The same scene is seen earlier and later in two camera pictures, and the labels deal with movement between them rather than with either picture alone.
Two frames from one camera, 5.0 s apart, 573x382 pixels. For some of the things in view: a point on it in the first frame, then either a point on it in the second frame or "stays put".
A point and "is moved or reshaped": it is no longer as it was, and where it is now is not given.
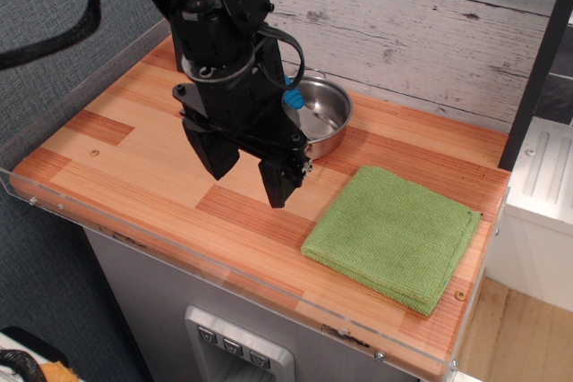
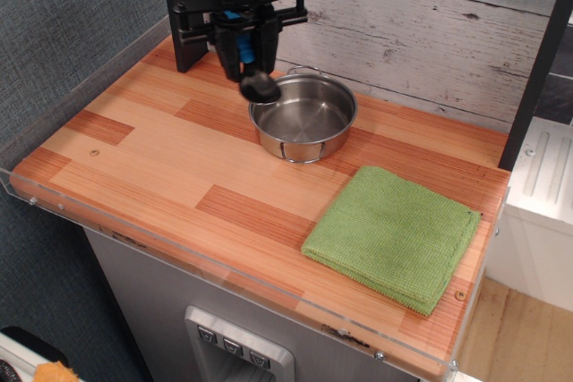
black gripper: x=240 y=95 → x=281 y=4
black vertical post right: x=559 y=21 stays put
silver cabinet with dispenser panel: x=192 y=327 stays put
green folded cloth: x=394 y=238 stays put
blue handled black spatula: x=292 y=97 is moved or reshaped
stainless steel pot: x=325 y=114 stays put
